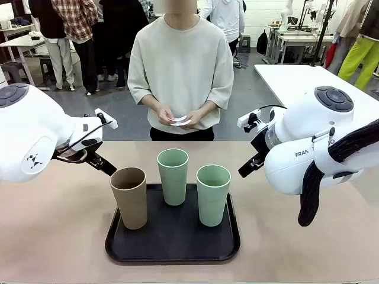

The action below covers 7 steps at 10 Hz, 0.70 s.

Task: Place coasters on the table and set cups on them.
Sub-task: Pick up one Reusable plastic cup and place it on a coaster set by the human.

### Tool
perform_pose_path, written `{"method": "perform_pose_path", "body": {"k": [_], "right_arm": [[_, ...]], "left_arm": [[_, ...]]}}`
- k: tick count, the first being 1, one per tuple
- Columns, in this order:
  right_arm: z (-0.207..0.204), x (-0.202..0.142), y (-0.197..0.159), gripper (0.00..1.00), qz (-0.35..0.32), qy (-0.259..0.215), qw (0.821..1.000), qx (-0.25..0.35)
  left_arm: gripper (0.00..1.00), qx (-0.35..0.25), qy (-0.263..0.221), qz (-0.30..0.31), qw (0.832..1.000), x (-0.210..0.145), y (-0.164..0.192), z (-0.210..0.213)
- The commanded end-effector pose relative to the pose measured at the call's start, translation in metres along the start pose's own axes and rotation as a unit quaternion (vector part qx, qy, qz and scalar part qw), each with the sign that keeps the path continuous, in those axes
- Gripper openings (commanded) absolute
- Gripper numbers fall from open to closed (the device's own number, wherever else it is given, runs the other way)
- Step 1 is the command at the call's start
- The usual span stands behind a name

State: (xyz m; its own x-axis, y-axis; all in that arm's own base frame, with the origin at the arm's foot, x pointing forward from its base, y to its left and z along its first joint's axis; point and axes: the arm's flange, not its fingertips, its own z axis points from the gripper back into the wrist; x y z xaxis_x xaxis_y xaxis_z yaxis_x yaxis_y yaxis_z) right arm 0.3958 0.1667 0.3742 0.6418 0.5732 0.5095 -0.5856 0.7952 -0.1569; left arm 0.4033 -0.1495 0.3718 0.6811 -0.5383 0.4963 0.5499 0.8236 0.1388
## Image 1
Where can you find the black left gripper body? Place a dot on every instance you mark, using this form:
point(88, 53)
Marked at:
point(74, 155)

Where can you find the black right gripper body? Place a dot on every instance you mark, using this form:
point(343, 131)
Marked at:
point(260, 145)

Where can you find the brown cup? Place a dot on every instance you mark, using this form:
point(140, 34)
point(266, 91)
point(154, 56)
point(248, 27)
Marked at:
point(130, 204)

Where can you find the light green cup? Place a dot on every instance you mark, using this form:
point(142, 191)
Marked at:
point(173, 189)
point(211, 204)

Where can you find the person's left forearm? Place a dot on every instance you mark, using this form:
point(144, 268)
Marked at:
point(208, 106)

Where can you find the person's right forearm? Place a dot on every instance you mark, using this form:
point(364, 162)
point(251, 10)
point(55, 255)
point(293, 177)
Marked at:
point(152, 103)

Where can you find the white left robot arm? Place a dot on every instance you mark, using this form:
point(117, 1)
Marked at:
point(29, 133)

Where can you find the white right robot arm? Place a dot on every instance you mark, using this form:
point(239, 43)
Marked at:
point(296, 171)

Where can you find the person's left hand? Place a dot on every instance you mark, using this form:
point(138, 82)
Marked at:
point(197, 118)

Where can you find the person's right hand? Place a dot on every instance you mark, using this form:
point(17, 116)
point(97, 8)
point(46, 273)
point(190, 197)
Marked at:
point(167, 116)

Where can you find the white background table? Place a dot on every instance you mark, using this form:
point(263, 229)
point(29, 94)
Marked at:
point(296, 80)

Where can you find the black plastic tray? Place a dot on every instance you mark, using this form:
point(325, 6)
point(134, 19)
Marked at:
point(165, 236)

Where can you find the person in black vest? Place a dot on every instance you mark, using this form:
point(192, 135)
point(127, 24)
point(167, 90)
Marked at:
point(59, 59)

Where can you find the black backpack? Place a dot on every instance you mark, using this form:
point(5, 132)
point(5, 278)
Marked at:
point(262, 43)

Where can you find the dark grey stool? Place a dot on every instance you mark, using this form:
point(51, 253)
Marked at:
point(13, 71)

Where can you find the person in beige sweater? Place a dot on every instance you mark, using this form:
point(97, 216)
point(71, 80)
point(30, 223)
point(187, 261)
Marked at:
point(180, 59)

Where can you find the grey background desk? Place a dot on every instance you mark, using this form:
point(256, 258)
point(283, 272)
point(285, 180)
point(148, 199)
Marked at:
point(23, 43)

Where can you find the black tripod pole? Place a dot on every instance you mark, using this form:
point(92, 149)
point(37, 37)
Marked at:
point(321, 35)

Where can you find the person in lime green trousers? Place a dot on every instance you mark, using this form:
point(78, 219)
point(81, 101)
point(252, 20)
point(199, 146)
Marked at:
point(358, 59)

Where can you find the person in white jacket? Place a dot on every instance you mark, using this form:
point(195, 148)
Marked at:
point(228, 17)

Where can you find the person in plaid shirt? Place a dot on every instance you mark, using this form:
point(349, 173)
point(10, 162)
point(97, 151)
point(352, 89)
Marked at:
point(77, 17)

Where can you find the person in black coat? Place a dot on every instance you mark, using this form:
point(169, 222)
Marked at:
point(124, 23)

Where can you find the person in beige coat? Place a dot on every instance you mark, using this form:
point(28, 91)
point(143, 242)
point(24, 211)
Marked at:
point(346, 23)

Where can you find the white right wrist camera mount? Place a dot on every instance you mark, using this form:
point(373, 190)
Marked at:
point(247, 118)

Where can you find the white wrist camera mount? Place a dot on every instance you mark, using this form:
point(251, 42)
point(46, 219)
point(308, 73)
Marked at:
point(247, 118)
point(106, 119)

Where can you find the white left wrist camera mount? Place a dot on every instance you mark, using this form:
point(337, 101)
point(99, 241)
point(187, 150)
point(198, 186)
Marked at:
point(106, 119)

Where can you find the white round pedestal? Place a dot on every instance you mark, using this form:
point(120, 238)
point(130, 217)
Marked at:
point(1, 74)

